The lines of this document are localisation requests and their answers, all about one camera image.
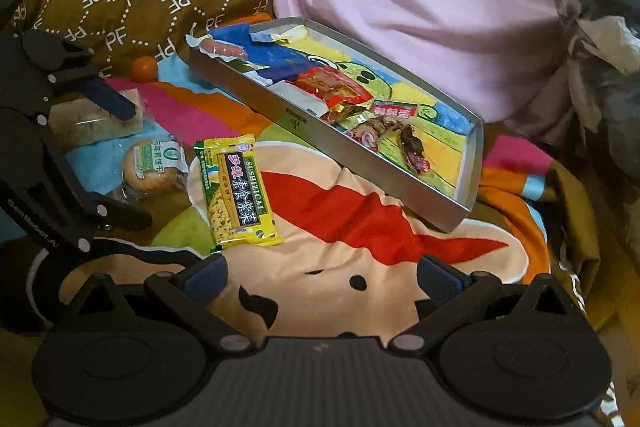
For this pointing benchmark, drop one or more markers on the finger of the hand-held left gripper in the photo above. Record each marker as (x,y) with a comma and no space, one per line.
(125,213)
(112,102)

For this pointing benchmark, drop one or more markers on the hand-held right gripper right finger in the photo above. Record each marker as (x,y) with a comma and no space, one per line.
(440,277)

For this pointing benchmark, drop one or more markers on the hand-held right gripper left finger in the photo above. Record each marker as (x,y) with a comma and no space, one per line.
(202,279)

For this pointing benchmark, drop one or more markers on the clear rice cracker packet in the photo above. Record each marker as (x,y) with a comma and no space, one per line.
(80,127)

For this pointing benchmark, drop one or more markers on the green yellow cracker packet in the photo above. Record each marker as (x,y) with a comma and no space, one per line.
(235,197)

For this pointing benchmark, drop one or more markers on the pink sausage packet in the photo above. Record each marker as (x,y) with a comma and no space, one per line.
(225,48)

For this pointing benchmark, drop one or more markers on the dark dried fruit packet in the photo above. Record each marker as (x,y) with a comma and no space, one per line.
(412,147)

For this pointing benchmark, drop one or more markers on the grey metal tray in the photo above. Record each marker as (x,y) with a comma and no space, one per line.
(350,152)

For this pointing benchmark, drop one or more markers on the gold snack packet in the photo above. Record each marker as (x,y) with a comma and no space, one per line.
(345,112)

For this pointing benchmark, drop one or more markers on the red tofu snack packet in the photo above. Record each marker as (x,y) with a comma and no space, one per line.
(330,87)

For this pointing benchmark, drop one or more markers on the round biscuit packet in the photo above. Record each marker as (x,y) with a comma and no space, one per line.
(150,177)

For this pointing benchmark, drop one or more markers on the orange tangerine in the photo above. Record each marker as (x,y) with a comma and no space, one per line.
(145,69)

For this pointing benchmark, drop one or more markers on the cartoon printed blanket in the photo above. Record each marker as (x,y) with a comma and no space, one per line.
(375,217)

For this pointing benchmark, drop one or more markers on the red label snack packet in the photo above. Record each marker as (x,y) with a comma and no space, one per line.
(395,110)

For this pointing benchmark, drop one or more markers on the blue and white packet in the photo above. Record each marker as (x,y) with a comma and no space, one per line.
(300,99)

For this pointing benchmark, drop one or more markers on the pink sheet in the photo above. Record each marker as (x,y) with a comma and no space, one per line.
(425,7)

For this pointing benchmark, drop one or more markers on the plastic bag of clothes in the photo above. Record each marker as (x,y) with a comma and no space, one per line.
(600,57)

